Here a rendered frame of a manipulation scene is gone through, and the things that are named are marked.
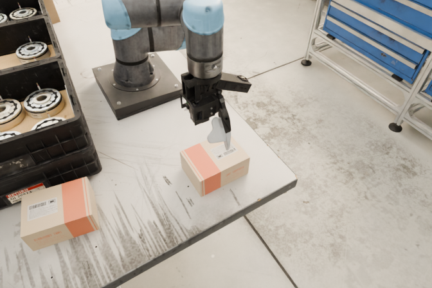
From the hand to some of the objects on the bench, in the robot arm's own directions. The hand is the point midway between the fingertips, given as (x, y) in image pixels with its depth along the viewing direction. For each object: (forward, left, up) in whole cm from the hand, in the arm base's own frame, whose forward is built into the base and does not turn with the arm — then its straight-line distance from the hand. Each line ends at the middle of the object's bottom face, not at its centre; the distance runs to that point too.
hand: (214, 130), depth 85 cm
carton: (+41, -7, -20) cm, 46 cm away
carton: (-1, 0, -17) cm, 17 cm away
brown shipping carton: (+31, -125, -23) cm, 131 cm away
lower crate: (+46, -32, -21) cm, 60 cm away
